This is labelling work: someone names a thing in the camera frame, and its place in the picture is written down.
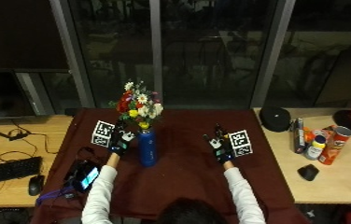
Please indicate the person's right hand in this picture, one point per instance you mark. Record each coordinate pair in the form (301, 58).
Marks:
(221, 148)

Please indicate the person's left hand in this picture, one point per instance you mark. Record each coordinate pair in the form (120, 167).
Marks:
(120, 143)

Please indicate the white marker cube left glove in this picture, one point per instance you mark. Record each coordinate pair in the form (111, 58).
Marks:
(101, 133)

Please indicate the white marker cube glove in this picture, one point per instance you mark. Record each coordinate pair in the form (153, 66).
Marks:
(240, 143)
(101, 133)

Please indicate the blue bottle vase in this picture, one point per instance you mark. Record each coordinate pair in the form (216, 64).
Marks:
(147, 148)

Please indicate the white marker cube right glove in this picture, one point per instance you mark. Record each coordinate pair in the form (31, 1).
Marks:
(240, 143)

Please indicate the colourful flower bouquet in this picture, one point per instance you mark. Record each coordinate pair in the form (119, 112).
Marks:
(139, 105)

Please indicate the dark red tablecloth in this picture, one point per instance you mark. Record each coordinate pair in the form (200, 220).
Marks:
(182, 177)

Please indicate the black round pouch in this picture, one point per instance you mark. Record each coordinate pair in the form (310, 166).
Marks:
(274, 119)

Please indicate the black smartphone lit screen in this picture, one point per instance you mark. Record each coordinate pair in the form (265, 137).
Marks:
(87, 178)

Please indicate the dark snack bar packet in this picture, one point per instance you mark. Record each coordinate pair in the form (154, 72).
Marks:
(298, 135)

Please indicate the orange snack packet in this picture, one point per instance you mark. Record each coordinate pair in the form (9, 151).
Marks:
(308, 134)

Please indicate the white bottle yellow cap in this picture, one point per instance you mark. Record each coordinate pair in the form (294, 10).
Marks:
(314, 148)

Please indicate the black ergonomic mouse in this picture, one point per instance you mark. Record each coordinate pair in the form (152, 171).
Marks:
(308, 172)

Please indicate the black computer mouse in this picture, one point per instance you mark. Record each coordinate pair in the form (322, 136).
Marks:
(35, 185)

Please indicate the red chips can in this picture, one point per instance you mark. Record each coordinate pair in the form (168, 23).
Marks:
(334, 145)

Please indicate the black computer monitor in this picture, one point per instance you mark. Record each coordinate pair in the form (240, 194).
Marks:
(1, 93)

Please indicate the black keyboard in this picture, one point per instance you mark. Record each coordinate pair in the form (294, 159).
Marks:
(7, 171)

